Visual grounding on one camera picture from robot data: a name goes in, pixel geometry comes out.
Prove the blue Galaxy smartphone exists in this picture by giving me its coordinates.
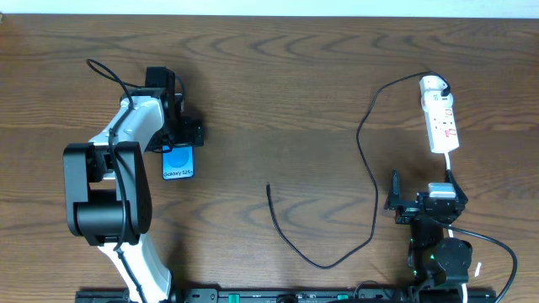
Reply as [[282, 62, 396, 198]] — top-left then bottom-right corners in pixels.
[[162, 146, 195, 180]]

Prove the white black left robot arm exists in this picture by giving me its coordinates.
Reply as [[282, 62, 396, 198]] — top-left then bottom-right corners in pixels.
[[62, 59, 204, 302]]

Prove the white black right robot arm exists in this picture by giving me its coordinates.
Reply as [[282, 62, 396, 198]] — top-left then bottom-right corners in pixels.
[[384, 170, 472, 289]]

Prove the white USB charger adapter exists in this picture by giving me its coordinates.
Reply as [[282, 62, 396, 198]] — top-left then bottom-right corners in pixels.
[[419, 75, 453, 106]]

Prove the white power strip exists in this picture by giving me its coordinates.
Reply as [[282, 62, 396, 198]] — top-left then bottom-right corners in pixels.
[[420, 95, 459, 154]]

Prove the black USB charging cable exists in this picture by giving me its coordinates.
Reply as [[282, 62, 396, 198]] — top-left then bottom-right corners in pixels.
[[265, 70, 451, 270]]

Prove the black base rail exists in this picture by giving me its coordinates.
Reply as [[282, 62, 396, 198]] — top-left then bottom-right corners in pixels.
[[74, 285, 496, 303]]

